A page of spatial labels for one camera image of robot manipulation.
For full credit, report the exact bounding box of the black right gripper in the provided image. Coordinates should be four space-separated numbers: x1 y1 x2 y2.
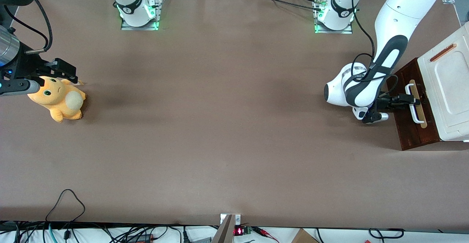
0 49 78 85

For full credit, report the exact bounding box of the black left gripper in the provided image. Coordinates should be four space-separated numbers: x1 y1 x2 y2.
377 94 421 113

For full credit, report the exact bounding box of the white drawer handle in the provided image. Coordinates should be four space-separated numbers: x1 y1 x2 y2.
405 84 422 124

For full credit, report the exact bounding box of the dark brown wooden drawer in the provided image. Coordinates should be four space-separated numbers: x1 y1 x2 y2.
386 58 441 151

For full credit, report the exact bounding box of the white drawer cabinet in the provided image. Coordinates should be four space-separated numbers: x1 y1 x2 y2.
417 21 469 143

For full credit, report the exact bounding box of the yellow plush toy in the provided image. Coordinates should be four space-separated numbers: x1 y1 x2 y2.
27 76 86 123

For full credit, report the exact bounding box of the brown cardboard box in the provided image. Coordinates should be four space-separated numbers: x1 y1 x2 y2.
291 228 320 243

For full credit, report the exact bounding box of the black power adapter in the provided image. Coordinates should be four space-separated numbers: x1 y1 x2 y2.
126 234 155 243

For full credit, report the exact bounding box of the red and black lead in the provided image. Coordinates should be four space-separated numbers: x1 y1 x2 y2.
252 227 280 243

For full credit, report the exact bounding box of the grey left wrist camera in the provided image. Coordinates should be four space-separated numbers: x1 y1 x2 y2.
363 112 389 124

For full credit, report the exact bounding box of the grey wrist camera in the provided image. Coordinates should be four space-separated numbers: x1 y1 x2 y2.
363 112 389 124
0 79 41 97

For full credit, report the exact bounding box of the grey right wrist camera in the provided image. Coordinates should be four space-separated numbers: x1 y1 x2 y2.
0 79 41 97

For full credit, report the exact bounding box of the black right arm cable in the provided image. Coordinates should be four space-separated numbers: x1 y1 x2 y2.
3 0 53 55

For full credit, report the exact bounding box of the brown cabinet strip handle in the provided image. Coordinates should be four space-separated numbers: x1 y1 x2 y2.
429 44 457 62

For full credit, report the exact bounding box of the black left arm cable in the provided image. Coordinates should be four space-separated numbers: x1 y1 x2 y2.
350 0 399 100

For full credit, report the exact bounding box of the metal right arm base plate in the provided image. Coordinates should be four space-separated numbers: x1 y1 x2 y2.
120 0 161 31

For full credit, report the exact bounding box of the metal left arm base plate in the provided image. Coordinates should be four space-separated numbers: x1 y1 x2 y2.
314 0 354 34

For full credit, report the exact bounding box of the black looped table cable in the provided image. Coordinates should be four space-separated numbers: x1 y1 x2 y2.
46 189 85 223

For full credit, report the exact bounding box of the black flat-looped cable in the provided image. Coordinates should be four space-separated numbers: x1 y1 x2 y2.
368 228 405 239

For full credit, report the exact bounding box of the black cable to arm base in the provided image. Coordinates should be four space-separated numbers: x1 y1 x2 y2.
252 0 320 11

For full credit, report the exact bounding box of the teal cable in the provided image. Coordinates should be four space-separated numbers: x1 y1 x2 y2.
43 224 56 243

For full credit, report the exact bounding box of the black cable tangle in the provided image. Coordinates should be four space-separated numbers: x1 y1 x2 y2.
0 221 220 243

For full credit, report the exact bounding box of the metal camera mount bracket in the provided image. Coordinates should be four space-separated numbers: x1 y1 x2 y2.
211 214 242 243

